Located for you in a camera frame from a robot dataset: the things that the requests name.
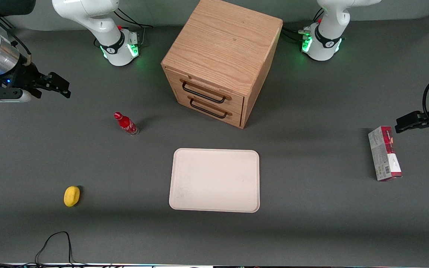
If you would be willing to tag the yellow lemon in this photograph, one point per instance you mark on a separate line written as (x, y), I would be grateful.
(71, 196)

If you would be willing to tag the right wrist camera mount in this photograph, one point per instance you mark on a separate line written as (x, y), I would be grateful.
(2, 95)

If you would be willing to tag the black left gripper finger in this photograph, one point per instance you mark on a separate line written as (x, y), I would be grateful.
(410, 124)
(423, 115)

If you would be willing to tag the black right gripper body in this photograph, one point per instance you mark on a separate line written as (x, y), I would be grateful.
(25, 76)

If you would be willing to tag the oak wooden drawer cabinet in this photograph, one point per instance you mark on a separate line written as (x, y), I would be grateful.
(222, 41)

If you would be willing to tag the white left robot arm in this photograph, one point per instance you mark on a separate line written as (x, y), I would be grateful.
(326, 37)

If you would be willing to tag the beige plastic tray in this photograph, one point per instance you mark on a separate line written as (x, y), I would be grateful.
(214, 180)

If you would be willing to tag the red soda bottle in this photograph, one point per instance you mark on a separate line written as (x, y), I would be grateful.
(127, 124)

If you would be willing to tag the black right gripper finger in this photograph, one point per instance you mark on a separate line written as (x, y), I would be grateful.
(64, 93)
(60, 80)

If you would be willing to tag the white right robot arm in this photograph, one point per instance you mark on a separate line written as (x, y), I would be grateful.
(88, 15)

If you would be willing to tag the grey and red carton box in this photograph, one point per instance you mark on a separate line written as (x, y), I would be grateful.
(384, 154)

